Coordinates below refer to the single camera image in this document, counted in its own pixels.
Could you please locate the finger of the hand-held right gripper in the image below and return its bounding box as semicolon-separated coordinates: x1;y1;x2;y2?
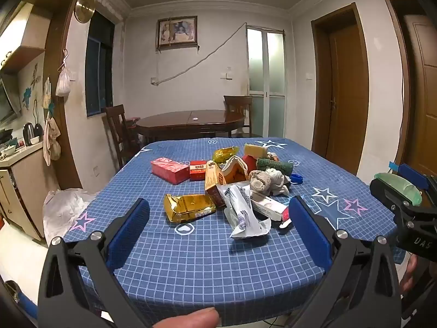
398;163;437;206
370;177;416;221

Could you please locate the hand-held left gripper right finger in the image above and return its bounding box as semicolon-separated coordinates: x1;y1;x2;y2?
288;195;402;328

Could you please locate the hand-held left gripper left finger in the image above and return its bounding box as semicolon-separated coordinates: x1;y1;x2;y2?
37;197;151;328

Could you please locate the pale green plastic wrapper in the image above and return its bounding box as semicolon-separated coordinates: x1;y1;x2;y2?
374;174;423;206

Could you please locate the orange paper bag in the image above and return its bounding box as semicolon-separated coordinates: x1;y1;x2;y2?
221;155;250;184

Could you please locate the person's right hand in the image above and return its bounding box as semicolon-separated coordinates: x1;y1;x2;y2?
399;255;419;295

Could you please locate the person's left hand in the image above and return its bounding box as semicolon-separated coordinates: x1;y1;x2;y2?
152;307;221;328

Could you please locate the white pink long box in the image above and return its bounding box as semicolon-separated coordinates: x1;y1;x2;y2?
250;191;291;222

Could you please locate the gold foil packet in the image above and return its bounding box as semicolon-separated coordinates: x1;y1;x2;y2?
164;193;217;224

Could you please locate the pink tissue box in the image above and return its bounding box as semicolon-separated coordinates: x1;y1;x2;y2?
150;157;190;186

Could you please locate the crumpled white plastic bag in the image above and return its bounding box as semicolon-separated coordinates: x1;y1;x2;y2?
42;188;100;245

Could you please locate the blue star checkered tablecloth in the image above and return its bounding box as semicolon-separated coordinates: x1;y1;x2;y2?
63;137;407;327

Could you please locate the white blue printed plastic package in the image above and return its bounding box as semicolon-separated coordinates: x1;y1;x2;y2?
216;182;272;240

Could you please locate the green knit cloth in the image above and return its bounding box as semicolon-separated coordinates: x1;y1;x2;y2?
256;156;294;178

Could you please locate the panelled wooden door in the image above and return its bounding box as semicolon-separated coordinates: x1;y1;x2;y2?
382;0;437;179

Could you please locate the red cigarette pack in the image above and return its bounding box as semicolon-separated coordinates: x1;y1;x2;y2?
189;160;208;181

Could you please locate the orange carton box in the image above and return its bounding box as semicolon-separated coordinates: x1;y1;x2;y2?
204;160;229;209

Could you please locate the red pouch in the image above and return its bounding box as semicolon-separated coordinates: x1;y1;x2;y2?
242;154;258;175

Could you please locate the dark wooden chair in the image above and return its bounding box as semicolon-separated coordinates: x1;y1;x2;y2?
103;104;144;172

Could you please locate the yellow block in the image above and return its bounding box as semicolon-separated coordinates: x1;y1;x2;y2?
243;143;269;159

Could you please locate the yellow green foil wrapper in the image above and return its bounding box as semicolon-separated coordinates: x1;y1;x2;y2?
212;146;240;163

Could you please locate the beige base cabinet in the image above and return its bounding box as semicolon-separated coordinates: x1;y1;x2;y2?
0;141;47;242

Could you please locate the beige hanging cloth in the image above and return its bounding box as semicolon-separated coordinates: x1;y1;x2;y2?
43;116;62;166

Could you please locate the dark wooden dining table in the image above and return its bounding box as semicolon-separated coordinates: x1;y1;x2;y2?
135;110;246;145

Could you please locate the brown wooden chair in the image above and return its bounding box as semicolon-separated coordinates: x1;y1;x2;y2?
223;95;263;139

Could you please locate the dark window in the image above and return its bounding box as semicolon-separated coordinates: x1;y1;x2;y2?
85;10;115;118

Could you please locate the yellowish hanging bag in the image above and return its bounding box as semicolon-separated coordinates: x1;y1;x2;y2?
41;77;52;109

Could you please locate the white hanging plastic bag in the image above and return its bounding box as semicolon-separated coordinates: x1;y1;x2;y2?
55;49;72;97

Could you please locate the frosted glass door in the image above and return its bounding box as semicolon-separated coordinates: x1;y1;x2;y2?
246;25;287;139

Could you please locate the range hood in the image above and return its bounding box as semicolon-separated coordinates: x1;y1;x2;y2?
0;75;23;128

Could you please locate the flower wall sticker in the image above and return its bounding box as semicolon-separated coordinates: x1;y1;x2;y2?
22;63;40;124

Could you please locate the framed wall picture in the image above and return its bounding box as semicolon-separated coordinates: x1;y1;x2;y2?
156;15;199;51

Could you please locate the wooden doorway frame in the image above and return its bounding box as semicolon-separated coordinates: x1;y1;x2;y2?
25;0;83;192

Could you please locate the white wall cable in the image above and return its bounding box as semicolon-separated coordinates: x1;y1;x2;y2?
155;22;248;86

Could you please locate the wall cabinet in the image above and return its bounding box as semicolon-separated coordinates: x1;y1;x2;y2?
0;1;47;74

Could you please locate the round gold wall clock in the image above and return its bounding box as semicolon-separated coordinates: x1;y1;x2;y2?
74;0;95;24

